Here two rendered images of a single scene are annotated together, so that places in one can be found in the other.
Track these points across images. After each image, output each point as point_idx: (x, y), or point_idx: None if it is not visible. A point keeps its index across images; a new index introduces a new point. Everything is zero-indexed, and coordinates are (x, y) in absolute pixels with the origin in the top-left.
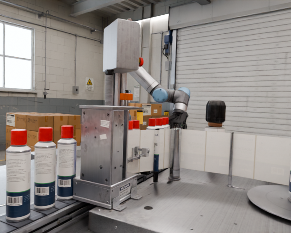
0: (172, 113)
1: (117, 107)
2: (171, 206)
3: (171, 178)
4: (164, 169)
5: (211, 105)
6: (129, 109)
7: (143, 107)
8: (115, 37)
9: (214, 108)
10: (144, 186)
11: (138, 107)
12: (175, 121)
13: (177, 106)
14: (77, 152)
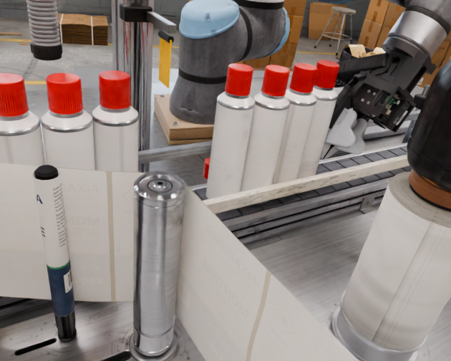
0: (383, 48)
1: None
2: None
3: (130, 347)
4: (260, 231)
5: (449, 87)
6: (147, 21)
7: (175, 24)
8: None
9: None
10: None
11: (160, 21)
12: (371, 83)
13: (404, 23)
14: (161, 90)
